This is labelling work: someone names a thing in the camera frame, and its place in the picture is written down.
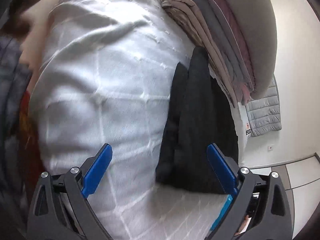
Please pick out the grey folded top garment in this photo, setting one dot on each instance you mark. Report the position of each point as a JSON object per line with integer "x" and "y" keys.
{"x": 257, "y": 23}

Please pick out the black garment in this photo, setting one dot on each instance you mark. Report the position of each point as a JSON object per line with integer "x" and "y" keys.
{"x": 199, "y": 114}

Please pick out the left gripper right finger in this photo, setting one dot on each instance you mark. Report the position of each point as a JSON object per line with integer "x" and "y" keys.
{"x": 257, "y": 207}

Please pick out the grey quilted padded jacket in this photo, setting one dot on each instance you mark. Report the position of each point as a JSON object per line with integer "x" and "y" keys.
{"x": 264, "y": 114}

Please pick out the beige folded garment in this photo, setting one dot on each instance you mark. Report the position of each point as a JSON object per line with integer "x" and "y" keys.
{"x": 194, "y": 14}

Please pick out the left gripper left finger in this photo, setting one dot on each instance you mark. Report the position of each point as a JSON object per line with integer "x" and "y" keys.
{"x": 47, "y": 217}

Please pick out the pink folded garment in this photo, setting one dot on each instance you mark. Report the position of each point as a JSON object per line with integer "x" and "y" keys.
{"x": 237, "y": 41}

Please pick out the white quilted bedspread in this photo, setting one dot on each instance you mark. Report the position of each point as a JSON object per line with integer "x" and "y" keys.
{"x": 106, "y": 77}

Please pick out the grey-blue folded garment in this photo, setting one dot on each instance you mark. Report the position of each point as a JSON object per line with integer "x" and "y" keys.
{"x": 222, "y": 41}

